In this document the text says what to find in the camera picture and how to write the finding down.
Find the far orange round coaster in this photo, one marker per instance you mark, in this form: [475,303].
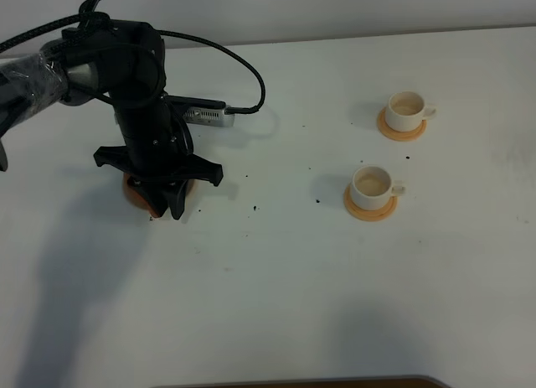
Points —
[397,136]

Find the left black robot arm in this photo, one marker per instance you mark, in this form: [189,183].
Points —
[120,63]

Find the white teacup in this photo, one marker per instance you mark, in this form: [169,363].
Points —
[372,187]
[407,110]

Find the far white teacup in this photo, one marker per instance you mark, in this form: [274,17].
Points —
[407,110]

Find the near orange round coaster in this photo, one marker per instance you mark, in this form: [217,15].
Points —
[369,215]

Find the orange round coaster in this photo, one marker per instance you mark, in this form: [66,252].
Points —
[397,136]
[369,215]

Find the near white teacup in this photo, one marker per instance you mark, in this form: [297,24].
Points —
[372,187]

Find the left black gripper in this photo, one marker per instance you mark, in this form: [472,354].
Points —
[158,149]

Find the brown clay teapot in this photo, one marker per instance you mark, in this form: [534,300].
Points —
[158,209]

